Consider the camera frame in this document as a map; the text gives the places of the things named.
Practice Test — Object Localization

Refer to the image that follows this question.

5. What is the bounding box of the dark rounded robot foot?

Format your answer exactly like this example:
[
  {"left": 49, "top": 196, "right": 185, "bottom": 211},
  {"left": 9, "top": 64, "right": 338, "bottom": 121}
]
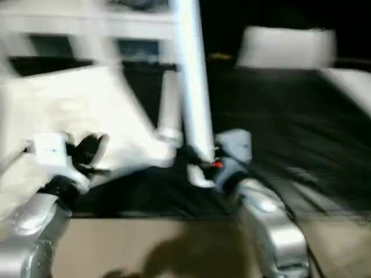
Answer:
[{"left": 104, "top": 268, "right": 140, "bottom": 278}]

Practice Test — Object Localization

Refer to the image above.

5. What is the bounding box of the white plastic table top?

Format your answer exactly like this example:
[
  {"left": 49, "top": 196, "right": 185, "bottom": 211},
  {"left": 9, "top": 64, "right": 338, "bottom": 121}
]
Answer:
[{"left": 0, "top": 62, "right": 186, "bottom": 221}]

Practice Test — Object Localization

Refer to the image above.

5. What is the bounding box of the white flat board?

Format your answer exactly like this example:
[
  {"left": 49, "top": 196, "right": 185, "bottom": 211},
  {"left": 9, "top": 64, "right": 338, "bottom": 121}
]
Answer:
[{"left": 321, "top": 68, "right": 371, "bottom": 116}]

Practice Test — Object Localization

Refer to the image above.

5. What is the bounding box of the white sideboard with glass doors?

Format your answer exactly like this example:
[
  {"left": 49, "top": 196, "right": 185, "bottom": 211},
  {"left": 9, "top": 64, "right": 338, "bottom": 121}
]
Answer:
[{"left": 0, "top": 0, "right": 180, "bottom": 67}]

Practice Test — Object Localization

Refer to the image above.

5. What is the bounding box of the black quilted mat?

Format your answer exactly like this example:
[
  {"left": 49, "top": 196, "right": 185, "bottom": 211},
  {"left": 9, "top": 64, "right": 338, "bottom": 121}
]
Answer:
[{"left": 0, "top": 56, "right": 371, "bottom": 221}]

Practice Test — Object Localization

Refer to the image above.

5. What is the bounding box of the pale panel with holes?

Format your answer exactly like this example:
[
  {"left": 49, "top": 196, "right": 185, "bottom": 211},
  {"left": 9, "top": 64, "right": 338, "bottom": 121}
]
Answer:
[{"left": 237, "top": 25, "right": 337, "bottom": 68}]

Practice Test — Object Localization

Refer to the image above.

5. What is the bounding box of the black cabinet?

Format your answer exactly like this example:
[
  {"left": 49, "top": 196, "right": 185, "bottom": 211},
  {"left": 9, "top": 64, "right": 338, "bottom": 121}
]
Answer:
[{"left": 199, "top": 0, "right": 371, "bottom": 67}]

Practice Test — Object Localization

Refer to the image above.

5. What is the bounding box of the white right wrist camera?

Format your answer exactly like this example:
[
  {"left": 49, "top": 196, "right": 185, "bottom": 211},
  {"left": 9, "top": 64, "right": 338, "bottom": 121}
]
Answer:
[{"left": 214, "top": 129, "right": 253, "bottom": 192}]

